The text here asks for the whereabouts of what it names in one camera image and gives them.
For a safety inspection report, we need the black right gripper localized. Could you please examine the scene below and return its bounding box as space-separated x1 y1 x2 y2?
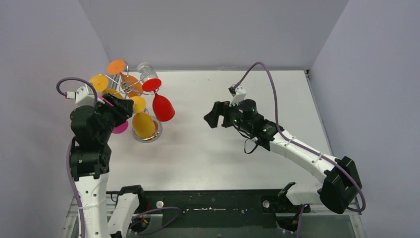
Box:
205 101 253 133

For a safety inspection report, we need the yellow wine glass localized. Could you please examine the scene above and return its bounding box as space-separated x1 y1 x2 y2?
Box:
89 74 124 99
129 96 156 139

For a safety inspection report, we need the red wine glass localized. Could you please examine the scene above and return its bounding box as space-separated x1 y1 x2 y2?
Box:
142 78 175 122

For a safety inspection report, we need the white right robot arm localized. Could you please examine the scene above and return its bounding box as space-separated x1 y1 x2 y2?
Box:
204 99 362 214

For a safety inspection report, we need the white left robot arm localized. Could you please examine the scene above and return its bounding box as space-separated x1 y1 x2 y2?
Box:
67 94 147 238

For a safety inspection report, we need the pink wine glass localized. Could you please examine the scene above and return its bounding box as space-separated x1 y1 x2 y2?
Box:
99 96 129 134

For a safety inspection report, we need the orange wine glass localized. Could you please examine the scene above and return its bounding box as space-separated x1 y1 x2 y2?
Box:
106 59 143 97

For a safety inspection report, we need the chrome wine glass rack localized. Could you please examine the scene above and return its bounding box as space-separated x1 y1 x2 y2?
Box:
106 59 162 143

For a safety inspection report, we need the clear wine glass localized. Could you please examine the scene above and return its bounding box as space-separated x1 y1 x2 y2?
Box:
136 62 159 83

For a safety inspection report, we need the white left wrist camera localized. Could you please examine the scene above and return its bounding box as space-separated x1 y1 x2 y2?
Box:
65 85 96 106

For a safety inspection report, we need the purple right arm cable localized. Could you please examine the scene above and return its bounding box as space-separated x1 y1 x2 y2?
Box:
231 61 367 238

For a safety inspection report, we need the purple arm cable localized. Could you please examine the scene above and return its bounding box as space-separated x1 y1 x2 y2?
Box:
55 77 182 238
231 61 367 238

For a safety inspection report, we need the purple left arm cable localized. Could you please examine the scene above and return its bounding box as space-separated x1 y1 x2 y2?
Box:
55 77 182 238

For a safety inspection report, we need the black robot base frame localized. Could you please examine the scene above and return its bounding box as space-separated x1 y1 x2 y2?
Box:
128 189 311 235

